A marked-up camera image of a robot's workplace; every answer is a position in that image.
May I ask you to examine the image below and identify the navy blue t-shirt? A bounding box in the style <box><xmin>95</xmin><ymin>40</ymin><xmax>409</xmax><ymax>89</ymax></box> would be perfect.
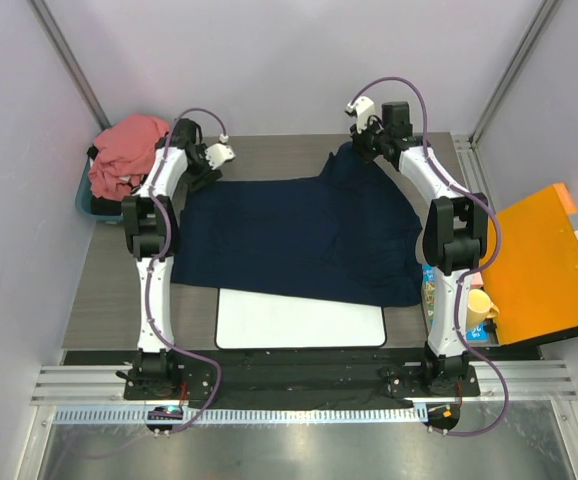
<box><xmin>171</xmin><ymin>144</ymin><xmax>423</xmax><ymax>308</ymax></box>

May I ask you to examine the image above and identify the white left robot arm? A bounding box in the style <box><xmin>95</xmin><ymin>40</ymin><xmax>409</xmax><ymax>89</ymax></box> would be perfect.
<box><xmin>117</xmin><ymin>116</ymin><xmax>235</xmax><ymax>400</ymax></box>

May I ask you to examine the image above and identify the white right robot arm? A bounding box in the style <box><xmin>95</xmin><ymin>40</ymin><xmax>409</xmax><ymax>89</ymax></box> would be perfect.
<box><xmin>346</xmin><ymin>96</ymin><xmax>488</xmax><ymax>396</ymax></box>

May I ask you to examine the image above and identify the pink crumpled t-shirt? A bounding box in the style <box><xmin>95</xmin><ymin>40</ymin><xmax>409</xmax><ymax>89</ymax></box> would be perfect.
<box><xmin>89</xmin><ymin>114</ymin><xmax>169</xmax><ymax>176</ymax></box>

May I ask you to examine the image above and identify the teal laundry basket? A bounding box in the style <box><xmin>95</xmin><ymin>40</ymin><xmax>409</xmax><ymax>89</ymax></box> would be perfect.
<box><xmin>75</xmin><ymin>129</ymin><xmax>123</xmax><ymax>224</ymax></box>

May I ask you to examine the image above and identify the white mat with black border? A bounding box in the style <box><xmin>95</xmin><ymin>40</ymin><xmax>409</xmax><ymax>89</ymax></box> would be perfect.
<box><xmin>215</xmin><ymin>289</ymin><xmax>386</xmax><ymax>350</ymax></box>

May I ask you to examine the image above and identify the yellow mug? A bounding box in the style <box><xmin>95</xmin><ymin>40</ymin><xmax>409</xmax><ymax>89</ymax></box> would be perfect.
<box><xmin>466</xmin><ymin>289</ymin><xmax>500</xmax><ymax>330</ymax></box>

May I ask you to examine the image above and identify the orange board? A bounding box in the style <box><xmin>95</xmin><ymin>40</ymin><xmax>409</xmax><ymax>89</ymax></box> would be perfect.
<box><xmin>482</xmin><ymin>183</ymin><xmax>578</xmax><ymax>345</ymax></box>

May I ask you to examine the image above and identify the colourful picture book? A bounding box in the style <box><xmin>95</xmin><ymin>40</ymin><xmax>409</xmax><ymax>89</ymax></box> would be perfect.
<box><xmin>421</xmin><ymin>265</ymin><xmax>497</xmax><ymax>345</ymax></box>

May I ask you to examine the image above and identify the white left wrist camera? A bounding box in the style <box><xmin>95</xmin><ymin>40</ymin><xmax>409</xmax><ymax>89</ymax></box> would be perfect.
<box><xmin>205</xmin><ymin>142</ymin><xmax>236</xmax><ymax>170</ymax></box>

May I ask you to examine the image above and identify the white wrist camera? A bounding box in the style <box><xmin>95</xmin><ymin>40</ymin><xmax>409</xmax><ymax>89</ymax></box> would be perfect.
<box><xmin>205</xmin><ymin>142</ymin><xmax>236</xmax><ymax>170</ymax></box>
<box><xmin>345</xmin><ymin>96</ymin><xmax>375</xmax><ymax>133</ymax></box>

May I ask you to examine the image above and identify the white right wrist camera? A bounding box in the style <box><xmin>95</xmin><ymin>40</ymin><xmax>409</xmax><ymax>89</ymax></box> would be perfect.
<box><xmin>345</xmin><ymin>96</ymin><xmax>375</xmax><ymax>133</ymax></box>

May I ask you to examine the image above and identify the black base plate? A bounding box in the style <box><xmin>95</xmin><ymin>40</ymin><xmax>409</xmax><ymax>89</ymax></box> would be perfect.
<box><xmin>116</xmin><ymin>348</ymin><xmax>480</xmax><ymax>410</ymax></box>

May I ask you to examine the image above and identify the white slotted cable duct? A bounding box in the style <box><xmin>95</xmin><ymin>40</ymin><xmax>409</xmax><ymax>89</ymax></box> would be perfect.
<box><xmin>53</xmin><ymin>404</ymin><xmax>428</xmax><ymax>426</ymax></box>

